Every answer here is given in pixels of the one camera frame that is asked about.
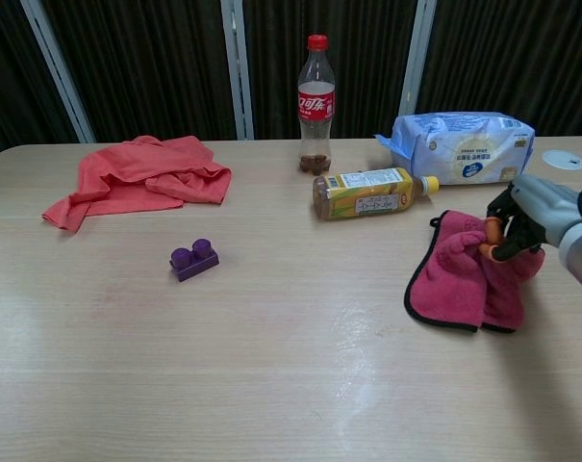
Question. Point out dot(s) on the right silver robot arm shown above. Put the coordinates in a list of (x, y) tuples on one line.
[(581, 255)]

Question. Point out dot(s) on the light blue snack bag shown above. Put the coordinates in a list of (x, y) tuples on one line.
[(463, 149)]

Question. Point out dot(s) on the pink towel with black trim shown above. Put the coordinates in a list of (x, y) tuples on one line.
[(463, 284)]

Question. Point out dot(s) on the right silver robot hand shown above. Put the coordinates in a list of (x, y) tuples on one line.
[(521, 219)]

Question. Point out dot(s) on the coral red crumpled cloth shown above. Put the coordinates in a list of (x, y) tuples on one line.
[(141, 178)]

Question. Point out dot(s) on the cola bottle with red cap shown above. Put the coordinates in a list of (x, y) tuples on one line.
[(315, 106)]

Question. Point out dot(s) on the yellow tea bottle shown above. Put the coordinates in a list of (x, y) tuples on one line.
[(367, 192)]

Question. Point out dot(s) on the purple toy brick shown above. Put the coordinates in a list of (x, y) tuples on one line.
[(193, 260)]

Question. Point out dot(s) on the grey partition post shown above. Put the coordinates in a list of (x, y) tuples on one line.
[(415, 58), (57, 67), (237, 67)]

